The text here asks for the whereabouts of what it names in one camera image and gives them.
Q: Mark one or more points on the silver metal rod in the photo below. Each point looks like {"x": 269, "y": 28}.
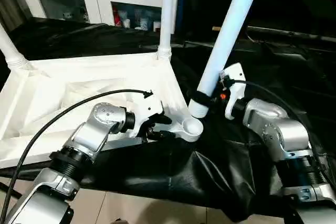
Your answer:
{"x": 294, "y": 31}

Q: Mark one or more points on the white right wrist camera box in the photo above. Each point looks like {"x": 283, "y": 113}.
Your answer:
{"x": 233, "y": 85}

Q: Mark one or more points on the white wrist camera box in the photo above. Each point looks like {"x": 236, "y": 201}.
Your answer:
{"x": 144, "y": 111}
{"x": 233, "y": 85}

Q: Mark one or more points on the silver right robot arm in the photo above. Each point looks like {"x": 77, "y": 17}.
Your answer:
{"x": 278, "y": 135}

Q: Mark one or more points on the white plastic table top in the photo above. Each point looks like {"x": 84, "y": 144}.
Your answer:
{"x": 58, "y": 87}

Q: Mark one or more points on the black table mat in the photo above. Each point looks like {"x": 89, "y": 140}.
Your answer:
{"x": 252, "y": 171}

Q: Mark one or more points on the small yellow label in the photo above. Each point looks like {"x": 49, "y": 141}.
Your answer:
{"x": 216, "y": 28}

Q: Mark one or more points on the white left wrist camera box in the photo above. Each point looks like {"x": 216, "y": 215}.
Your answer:
{"x": 144, "y": 111}

